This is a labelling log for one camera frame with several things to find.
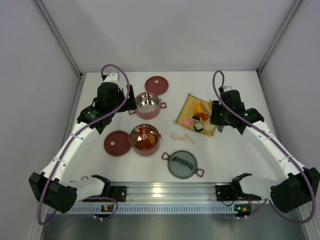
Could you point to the dark red lid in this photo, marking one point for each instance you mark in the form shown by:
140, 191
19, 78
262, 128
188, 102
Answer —
157, 85
117, 143

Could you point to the toy shrimp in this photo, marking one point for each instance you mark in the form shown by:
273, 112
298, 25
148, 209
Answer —
144, 134

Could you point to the lower pink steel pot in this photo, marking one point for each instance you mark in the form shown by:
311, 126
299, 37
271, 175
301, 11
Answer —
136, 135

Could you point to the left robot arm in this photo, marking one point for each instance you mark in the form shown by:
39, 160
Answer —
53, 186

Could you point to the right camera mount white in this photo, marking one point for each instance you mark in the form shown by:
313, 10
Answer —
225, 88

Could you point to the red sausage toy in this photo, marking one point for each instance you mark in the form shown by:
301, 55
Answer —
142, 145

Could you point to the beige spoon head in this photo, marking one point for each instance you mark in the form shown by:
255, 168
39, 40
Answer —
176, 136

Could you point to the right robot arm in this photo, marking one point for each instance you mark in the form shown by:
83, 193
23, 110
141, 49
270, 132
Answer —
294, 185

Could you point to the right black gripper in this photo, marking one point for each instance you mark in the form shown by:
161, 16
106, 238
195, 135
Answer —
215, 116

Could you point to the upper pink steel pot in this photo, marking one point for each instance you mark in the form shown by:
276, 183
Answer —
148, 106

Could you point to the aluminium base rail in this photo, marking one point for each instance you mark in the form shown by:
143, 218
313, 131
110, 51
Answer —
169, 198

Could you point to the orange toy fruit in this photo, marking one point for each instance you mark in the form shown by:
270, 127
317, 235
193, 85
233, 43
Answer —
198, 108

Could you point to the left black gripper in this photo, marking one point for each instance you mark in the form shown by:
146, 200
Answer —
130, 99

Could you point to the beige spoon handle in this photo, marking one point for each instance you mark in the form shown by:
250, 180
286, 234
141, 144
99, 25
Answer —
189, 139

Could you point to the white rice ball toy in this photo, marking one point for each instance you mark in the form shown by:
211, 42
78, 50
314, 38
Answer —
208, 127

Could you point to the fried cutlet toy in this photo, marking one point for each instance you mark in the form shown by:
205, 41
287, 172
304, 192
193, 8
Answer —
152, 139

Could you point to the bamboo tray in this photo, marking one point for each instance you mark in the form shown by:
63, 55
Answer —
187, 111

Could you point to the brown sausage toy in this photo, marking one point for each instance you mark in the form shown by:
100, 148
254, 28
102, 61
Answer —
204, 116

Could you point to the upper dark red lid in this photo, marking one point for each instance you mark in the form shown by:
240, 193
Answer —
157, 85

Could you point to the pink steel pot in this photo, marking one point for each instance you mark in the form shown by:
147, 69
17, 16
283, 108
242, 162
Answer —
136, 135
148, 106

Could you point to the grey lid with handle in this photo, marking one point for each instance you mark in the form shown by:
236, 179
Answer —
182, 164

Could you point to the metal tongs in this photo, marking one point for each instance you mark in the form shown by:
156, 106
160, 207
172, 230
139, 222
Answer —
219, 128

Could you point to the sushi roll white centre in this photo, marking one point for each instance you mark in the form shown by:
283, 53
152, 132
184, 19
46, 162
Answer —
198, 127

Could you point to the pink round toy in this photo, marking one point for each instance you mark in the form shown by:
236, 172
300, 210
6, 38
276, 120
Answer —
187, 121

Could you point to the camera mount white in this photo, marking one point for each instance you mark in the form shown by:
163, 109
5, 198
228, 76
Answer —
225, 88
114, 78

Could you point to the lower dark red lid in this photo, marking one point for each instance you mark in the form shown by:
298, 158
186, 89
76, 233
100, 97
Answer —
117, 143

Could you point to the left camera mount white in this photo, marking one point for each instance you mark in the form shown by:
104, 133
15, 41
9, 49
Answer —
114, 78

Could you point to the sushi roll orange centre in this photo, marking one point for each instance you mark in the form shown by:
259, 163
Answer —
196, 119

